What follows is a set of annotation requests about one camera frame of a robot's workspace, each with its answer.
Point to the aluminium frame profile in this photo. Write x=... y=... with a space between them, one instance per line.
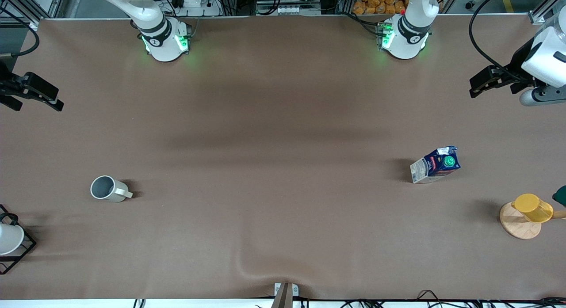
x=31 y=3
x=546 y=9

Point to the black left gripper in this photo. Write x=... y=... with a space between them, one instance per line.
x=516 y=67

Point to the brown table mat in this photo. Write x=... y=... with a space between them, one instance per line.
x=283 y=122

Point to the yellow plastic cup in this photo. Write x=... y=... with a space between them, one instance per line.
x=533 y=207

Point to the white connector block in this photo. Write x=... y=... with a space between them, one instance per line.
x=287 y=9

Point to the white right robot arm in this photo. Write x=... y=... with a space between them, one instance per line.
x=161 y=43

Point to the grey white mug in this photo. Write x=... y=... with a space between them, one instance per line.
x=108 y=189

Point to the blue milk carton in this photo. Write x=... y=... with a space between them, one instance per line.
x=435 y=166

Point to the white cup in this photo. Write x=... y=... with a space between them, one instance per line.
x=9 y=239

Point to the pile of orange snacks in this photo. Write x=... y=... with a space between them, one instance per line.
x=380 y=2

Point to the wooden cup stand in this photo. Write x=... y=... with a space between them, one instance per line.
x=517 y=228

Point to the dark green cup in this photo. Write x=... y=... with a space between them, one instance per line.
x=560 y=195

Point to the white power strip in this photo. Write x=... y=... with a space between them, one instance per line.
x=196 y=5

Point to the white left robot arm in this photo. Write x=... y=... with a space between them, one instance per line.
x=404 y=43

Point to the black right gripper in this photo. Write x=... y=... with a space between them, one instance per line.
x=5 y=88

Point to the metal bracket with post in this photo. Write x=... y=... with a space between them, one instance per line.
x=285 y=294

